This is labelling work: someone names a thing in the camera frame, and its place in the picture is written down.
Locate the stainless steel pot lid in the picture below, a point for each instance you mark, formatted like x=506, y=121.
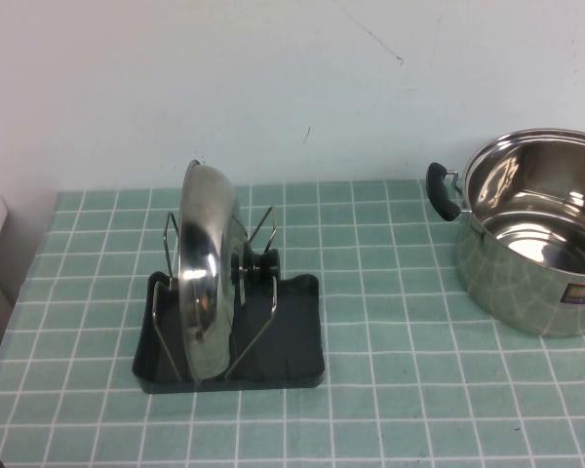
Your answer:
x=200, y=273

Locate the green checked tablecloth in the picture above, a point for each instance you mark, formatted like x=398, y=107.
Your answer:
x=395, y=380

